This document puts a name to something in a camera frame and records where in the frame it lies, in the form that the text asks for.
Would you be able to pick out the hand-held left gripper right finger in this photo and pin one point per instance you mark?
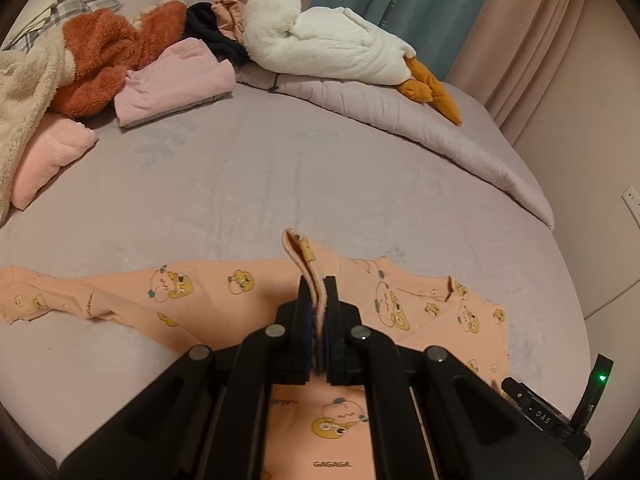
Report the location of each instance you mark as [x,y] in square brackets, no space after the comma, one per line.
[337,340]

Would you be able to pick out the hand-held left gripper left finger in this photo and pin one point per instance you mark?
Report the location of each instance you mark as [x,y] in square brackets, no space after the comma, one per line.
[299,332]

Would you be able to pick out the orange cartoon print shirt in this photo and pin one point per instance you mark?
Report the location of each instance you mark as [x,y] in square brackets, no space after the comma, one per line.
[210,305]

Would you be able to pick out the lilac bed sheet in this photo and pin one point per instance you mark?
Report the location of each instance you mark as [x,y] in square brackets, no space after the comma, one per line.
[280,175]

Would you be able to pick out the lilac quilt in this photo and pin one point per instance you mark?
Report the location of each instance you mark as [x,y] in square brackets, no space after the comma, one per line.
[400,125]

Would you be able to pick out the white goose plush toy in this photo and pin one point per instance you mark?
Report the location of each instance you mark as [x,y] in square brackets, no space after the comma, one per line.
[325,40]

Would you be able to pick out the pink fleece folded garment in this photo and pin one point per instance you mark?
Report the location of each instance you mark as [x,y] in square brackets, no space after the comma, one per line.
[50,155]

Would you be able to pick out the black garment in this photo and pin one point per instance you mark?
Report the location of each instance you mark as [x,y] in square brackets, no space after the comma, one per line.
[210,30]

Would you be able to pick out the peach garment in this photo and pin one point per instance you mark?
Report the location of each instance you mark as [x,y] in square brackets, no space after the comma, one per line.
[227,10]

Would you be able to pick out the teal curtain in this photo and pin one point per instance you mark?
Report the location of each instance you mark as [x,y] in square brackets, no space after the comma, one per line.
[400,0]

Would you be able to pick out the rust fluffy garment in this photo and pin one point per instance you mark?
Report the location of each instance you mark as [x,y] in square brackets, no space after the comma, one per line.
[100,45]

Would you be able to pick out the cream fleece blanket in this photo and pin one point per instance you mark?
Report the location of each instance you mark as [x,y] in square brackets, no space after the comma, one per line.
[25,90]

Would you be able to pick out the plaid bedding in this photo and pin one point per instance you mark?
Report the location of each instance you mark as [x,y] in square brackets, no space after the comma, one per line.
[70,7]

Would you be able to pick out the white wall socket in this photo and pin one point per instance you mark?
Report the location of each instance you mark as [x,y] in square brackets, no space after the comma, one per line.
[632,202]

